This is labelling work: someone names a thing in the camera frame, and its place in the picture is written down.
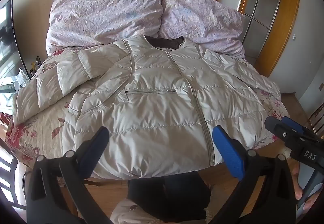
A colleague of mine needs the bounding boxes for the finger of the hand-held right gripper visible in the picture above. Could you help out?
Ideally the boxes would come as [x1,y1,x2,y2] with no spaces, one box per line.
[281,116,324,140]
[265,116,305,144]

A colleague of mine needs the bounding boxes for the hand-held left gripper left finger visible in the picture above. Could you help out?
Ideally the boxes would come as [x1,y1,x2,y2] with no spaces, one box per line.
[27,126,110,224]

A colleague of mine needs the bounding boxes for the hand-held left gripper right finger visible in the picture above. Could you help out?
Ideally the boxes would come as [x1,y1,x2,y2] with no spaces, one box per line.
[212,125,296,224]

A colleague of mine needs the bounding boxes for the cream puffer jacket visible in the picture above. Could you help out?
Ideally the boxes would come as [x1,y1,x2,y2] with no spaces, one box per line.
[13,35,281,180]

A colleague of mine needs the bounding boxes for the person's right hand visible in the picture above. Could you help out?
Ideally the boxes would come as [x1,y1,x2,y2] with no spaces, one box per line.
[291,159,314,214]

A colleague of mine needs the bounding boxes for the wooden chair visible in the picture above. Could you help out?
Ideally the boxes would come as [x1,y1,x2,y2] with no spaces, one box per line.
[307,102,324,133]

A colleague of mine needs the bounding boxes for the floral bedspread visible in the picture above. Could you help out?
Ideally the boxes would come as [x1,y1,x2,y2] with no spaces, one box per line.
[5,47,290,171]

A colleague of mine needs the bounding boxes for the pink floral cloth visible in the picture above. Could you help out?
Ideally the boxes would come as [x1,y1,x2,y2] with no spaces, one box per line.
[110,199,162,224]

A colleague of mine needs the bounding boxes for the person's dark trousers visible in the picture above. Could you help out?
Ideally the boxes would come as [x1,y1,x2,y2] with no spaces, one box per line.
[127,172,212,223]

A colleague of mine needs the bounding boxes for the cluster of small bottles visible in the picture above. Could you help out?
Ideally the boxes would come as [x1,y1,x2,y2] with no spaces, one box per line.
[29,55,43,80]

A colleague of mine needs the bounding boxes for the clear plastic wrap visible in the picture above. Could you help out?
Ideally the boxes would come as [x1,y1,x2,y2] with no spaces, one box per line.
[14,68,31,93]

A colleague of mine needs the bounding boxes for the wooden framed glass door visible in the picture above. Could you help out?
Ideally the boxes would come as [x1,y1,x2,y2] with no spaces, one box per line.
[238,0,302,78]

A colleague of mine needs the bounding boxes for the frosted glass door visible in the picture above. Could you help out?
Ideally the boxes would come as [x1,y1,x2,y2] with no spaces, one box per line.
[244,0,286,67]

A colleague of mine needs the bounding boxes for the lilac crinkled pillow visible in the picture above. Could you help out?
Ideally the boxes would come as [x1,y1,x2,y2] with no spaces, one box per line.
[46,0,166,53]
[158,0,246,59]

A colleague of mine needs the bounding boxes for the black flat television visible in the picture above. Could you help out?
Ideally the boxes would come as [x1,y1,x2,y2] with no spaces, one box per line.
[0,0,33,93]

